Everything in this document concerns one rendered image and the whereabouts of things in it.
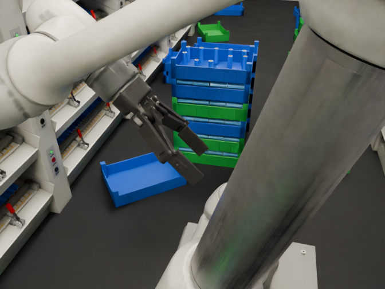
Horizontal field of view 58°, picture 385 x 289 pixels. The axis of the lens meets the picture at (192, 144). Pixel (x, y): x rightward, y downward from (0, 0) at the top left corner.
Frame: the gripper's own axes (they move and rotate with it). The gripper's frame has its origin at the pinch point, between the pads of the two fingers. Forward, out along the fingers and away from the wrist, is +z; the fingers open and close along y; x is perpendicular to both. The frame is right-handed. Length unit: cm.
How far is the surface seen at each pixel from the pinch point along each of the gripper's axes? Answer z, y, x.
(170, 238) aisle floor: 24, 34, 41
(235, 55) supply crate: -2, 83, -13
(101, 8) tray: -57, 96, 17
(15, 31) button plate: -53, 29, 22
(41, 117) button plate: -35, 36, 41
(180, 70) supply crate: -14, 66, 4
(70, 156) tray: -20, 57, 59
